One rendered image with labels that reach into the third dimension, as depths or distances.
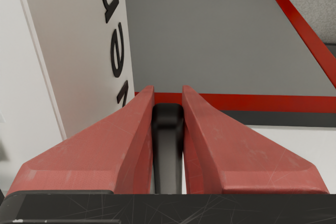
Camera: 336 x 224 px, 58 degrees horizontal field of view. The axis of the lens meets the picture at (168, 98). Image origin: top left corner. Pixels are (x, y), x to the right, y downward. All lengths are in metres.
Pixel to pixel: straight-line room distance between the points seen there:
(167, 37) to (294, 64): 0.20
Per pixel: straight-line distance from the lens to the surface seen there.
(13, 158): 0.27
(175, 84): 0.39
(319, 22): 1.16
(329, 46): 1.19
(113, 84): 0.16
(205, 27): 0.56
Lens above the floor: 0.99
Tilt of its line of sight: 54 degrees down
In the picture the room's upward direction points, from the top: 174 degrees counter-clockwise
